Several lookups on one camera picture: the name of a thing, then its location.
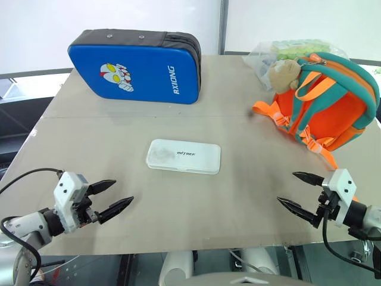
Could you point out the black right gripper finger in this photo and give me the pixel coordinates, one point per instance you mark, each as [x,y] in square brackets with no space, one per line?
[297,208]
[311,179]

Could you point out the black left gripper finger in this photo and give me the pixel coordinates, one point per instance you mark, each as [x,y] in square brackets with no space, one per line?
[116,208]
[102,186]

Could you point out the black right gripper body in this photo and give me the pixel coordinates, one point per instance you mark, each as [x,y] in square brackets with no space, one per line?
[327,208]

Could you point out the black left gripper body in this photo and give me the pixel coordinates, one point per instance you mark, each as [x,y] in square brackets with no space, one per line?
[84,210]

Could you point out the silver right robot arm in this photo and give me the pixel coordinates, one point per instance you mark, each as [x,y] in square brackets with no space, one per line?
[372,217]

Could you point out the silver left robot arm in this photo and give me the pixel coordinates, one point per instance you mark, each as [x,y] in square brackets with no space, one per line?
[28,223]

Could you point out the orange and teal backpack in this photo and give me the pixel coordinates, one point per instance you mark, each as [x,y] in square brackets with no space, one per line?
[333,113]

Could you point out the white rectangular case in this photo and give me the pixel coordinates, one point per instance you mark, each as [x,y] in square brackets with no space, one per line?
[184,156]

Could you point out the blue cartoon print case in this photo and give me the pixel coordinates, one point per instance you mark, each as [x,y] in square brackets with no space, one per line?
[143,74]

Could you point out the white rounded shell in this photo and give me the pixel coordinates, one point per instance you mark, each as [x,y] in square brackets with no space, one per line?
[175,265]
[262,260]

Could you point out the grey rounded shape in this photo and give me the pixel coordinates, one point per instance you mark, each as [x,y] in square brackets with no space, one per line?
[238,281]

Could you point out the beige plush toy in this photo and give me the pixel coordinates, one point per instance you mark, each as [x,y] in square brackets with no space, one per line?
[282,76]

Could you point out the clear plastic bag green contents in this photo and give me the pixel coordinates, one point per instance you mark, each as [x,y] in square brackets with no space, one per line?
[285,49]

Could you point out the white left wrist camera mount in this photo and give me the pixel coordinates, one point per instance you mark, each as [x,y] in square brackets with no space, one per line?
[67,190]

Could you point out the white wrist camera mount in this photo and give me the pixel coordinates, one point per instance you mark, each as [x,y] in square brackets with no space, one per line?
[67,190]
[342,181]

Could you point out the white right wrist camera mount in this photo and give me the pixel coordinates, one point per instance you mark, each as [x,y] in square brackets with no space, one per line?
[342,181]

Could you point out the dark vertical window post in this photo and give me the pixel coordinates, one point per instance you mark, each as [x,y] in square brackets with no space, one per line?
[224,26]

